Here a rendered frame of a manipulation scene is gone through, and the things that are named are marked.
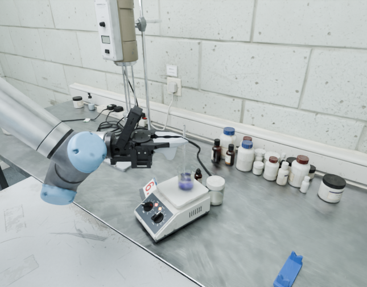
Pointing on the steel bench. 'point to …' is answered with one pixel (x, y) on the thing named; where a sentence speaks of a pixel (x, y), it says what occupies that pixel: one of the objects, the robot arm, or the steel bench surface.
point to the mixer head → (117, 31)
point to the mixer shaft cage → (128, 90)
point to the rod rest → (289, 271)
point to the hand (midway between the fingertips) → (183, 138)
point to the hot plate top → (176, 197)
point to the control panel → (154, 213)
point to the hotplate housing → (173, 224)
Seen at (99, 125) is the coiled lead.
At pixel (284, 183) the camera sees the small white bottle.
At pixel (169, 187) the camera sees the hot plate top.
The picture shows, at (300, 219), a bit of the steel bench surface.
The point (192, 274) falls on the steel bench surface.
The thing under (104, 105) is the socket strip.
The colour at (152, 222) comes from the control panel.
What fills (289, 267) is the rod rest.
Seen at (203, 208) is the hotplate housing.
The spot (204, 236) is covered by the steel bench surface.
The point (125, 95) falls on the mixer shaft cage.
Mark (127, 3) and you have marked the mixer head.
